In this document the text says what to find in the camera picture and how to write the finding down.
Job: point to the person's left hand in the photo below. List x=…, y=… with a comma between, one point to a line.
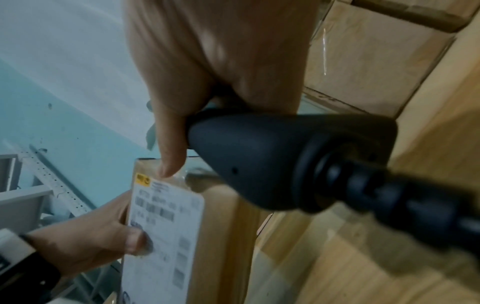
x=86, y=237

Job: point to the person's right hand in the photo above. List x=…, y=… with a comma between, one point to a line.
x=225, y=41

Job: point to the black handheld barcode scanner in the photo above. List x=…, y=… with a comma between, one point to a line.
x=262, y=154

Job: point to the cardboard box with white label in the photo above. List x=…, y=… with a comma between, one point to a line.
x=221, y=237

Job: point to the grey metal shelf rack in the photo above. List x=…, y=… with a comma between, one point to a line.
x=45, y=193

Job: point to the taped cardboard box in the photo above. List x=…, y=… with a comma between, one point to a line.
x=367, y=62

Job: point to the large cardboard box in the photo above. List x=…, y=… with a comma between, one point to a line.
x=431, y=124

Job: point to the black and white wrist camera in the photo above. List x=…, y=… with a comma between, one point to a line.
x=26, y=267

